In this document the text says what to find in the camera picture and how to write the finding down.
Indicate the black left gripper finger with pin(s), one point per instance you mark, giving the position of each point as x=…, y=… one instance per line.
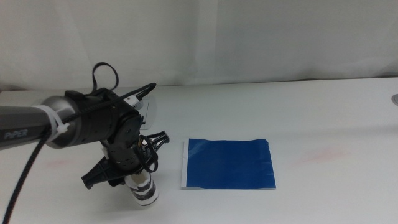
x=101, y=174
x=160, y=139

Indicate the white and black toy shoe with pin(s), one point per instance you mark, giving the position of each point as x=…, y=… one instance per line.
x=146, y=193

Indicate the blue square mat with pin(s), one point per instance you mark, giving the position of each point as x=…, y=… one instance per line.
x=230, y=165

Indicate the clear acrylic plate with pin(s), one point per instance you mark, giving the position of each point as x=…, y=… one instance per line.
x=151, y=112

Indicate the white zip tie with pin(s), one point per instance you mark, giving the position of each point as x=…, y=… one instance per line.
x=57, y=123

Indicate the white backdrop curtain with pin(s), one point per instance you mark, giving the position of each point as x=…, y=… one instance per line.
x=280, y=37

